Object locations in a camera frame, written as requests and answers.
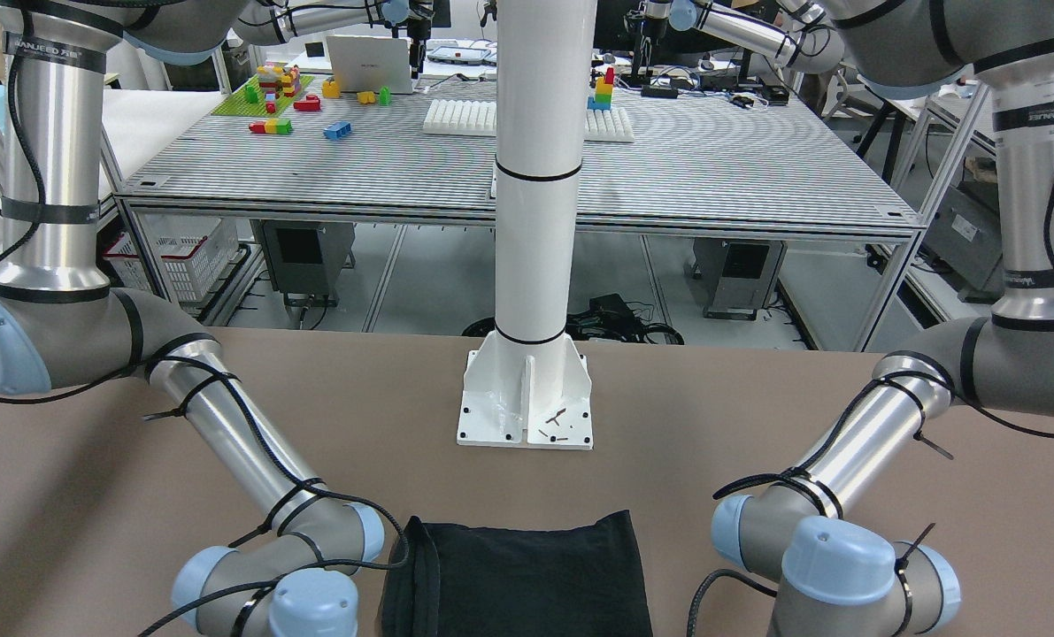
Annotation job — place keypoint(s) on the white plastic basket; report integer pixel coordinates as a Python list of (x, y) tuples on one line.
[(192, 251)]

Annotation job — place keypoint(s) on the black t-shirt with logo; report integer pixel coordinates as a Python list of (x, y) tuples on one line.
[(485, 581)]

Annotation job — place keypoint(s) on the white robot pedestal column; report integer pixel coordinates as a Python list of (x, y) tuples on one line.
[(527, 385)]

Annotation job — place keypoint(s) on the stacked colourful lego tower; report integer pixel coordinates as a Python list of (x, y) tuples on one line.
[(604, 84)]

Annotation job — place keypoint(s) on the white laptop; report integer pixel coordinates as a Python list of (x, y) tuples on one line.
[(362, 63)]

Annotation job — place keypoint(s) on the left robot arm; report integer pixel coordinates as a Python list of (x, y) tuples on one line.
[(835, 578)]

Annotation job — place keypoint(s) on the green lego baseplate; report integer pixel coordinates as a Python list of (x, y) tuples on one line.
[(250, 100)]

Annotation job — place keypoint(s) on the white foam tray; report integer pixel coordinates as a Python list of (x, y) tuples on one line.
[(478, 118)]

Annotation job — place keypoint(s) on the blue lego brick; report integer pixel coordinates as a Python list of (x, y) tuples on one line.
[(338, 130)]

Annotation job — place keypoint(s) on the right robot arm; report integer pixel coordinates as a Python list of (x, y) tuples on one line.
[(65, 329)]

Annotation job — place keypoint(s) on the aluminium frame work table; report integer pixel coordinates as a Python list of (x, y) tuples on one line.
[(694, 165)]

